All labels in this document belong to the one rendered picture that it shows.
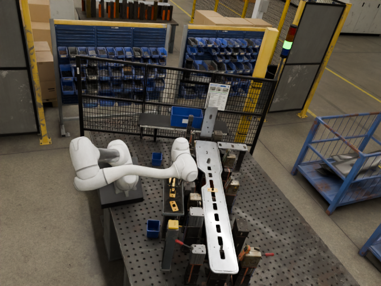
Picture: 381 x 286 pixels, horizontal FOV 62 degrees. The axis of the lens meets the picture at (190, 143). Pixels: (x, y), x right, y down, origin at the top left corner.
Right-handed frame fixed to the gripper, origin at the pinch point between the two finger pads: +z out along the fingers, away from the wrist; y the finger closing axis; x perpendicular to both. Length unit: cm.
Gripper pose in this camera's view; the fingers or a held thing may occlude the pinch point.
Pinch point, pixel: (173, 188)
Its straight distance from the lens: 218.3
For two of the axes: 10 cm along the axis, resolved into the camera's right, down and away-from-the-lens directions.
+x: 0.2, -5.8, 8.1
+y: 9.9, 1.4, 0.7
